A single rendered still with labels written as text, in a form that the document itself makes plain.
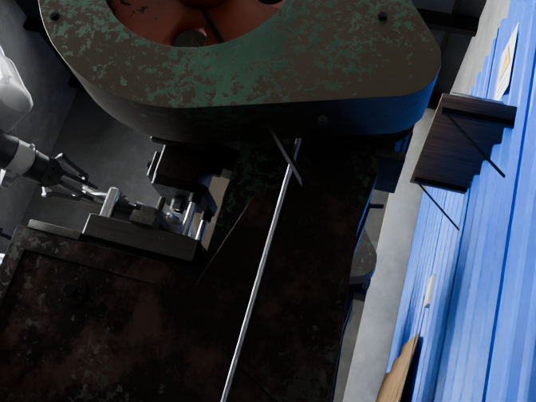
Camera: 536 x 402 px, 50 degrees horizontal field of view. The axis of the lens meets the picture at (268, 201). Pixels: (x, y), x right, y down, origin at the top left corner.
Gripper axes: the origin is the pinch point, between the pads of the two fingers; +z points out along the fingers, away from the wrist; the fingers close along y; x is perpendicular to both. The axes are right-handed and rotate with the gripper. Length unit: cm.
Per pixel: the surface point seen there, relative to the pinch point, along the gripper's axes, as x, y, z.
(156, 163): -5.7, 15.1, 12.0
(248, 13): -45, 48, -1
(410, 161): 222, 262, 469
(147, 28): -26.4, 37.9, -15.7
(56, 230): -11.4, -15.3, -11.6
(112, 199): -12.5, -2.3, -0.7
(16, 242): -4.0, -20.5, -16.7
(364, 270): 22, 30, 160
